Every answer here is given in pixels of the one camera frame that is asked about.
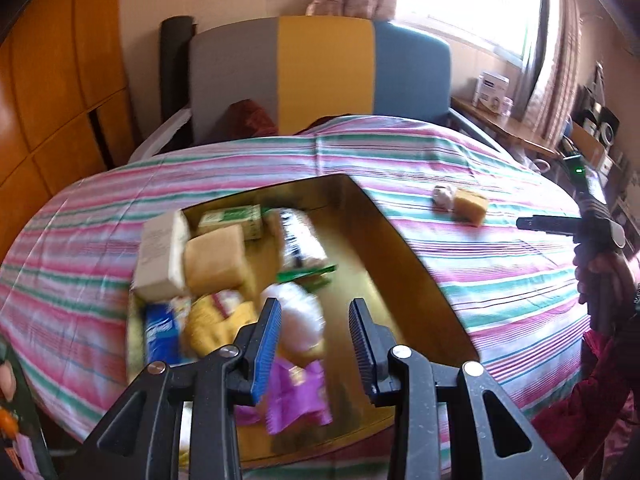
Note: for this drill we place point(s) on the green white small carton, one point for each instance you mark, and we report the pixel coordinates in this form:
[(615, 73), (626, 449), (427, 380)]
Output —
[(248, 217)]

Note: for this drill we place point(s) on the person's right hand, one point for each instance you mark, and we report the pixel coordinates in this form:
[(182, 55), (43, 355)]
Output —
[(608, 283)]

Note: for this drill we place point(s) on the black rolled mat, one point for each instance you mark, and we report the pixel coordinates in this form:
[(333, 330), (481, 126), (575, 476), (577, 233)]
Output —
[(175, 36)]

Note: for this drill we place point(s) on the gold metal tin tray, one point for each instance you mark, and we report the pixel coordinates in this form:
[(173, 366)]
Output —
[(374, 262)]

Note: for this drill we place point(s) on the wooden wardrobe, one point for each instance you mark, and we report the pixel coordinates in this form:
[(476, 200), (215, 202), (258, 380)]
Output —
[(66, 112)]

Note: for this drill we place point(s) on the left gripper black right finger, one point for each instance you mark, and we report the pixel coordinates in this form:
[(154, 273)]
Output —
[(372, 342)]

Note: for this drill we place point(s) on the white ball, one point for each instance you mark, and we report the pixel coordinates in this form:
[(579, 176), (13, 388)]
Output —
[(302, 324)]

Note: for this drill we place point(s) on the white knotted cloth bundle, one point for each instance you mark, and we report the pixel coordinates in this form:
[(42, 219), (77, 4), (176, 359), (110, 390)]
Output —
[(443, 196)]

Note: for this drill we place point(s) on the wooden side table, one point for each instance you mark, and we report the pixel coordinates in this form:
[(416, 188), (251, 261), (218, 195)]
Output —
[(507, 129)]

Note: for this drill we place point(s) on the green-edged cracker snack packet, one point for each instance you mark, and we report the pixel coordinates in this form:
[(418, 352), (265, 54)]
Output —
[(301, 253)]

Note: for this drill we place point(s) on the yellow sponge cake block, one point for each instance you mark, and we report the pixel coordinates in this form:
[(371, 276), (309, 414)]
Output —
[(470, 206)]

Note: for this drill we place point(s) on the dark red cushion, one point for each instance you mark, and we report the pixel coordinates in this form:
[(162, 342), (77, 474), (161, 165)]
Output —
[(246, 119)]

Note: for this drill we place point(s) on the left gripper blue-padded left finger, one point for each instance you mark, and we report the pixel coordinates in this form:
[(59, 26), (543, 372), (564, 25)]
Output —
[(258, 343)]

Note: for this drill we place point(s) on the purple snack wrapper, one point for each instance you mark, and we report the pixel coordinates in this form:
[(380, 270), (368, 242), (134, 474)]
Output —
[(295, 396)]

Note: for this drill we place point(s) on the white blue product box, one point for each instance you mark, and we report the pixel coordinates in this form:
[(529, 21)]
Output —
[(490, 91)]

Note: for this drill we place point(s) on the red garment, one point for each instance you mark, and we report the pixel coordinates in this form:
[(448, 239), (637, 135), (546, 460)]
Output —
[(574, 428)]

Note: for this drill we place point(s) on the blue white tissue pack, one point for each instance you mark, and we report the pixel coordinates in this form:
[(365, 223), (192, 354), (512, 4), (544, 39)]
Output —
[(164, 323)]

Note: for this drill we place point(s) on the white chair armrest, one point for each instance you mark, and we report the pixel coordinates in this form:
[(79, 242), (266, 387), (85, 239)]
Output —
[(162, 136)]

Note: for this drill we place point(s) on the striped pink green bedsheet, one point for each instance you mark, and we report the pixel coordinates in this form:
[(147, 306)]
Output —
[(65, 279)]

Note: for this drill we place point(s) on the small white pink jar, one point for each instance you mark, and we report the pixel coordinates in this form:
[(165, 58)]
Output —
[(505, 107)]

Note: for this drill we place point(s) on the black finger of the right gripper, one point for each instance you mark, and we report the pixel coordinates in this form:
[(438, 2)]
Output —
[(549, 224)]

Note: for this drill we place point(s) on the white cardboard box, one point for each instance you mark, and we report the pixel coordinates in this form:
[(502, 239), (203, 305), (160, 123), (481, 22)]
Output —
[(162, 254)]

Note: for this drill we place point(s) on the grey yellow blue chair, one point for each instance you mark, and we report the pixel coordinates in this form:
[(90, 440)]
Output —
[(302, 68)]

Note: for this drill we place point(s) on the yellow knitted face toy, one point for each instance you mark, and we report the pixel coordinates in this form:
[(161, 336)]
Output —
[(214, 321)]

